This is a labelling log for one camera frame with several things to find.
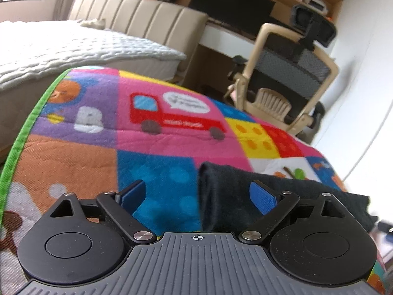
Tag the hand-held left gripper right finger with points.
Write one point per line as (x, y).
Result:
(262, 198)

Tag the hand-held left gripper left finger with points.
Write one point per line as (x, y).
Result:
(135, 195)

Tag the black knit garment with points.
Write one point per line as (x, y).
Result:
(227, 193)

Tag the colourful printed blanket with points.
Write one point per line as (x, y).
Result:
(153, 129)

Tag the beige mesh office chair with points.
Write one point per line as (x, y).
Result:
(285, 67)

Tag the white quilted bed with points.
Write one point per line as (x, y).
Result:
(61, 49)

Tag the white desk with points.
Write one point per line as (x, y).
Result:
(221, 35)

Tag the small beige cloth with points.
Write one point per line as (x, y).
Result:
(93, 23)

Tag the black monitor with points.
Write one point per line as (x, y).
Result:
(230, 3)

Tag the small white device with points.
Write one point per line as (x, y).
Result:
(316, 4)

